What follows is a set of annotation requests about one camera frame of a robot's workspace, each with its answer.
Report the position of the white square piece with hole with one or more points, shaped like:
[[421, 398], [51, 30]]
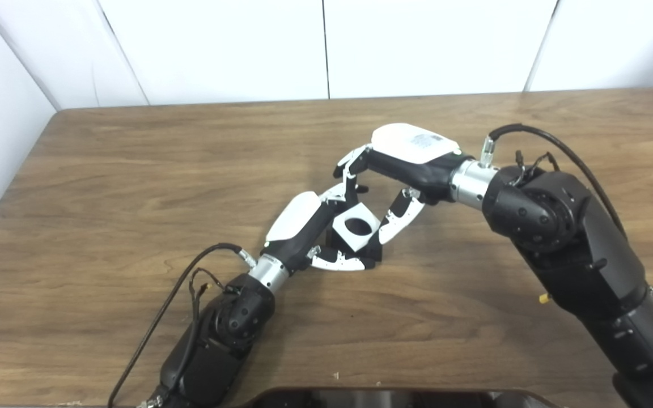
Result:
[[342, 237]]

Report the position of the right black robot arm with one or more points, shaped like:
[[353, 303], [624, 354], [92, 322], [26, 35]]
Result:
[[576, 243]]

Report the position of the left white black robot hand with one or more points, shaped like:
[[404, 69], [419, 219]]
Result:
[[295, 226]]

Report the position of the black peg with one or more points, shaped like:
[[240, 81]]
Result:
[[357, 226]]

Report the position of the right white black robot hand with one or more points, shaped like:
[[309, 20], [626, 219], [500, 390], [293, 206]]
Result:
[[411, 153]]

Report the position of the black glossy robot torso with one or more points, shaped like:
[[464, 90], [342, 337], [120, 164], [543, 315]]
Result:
[[389, 399]]

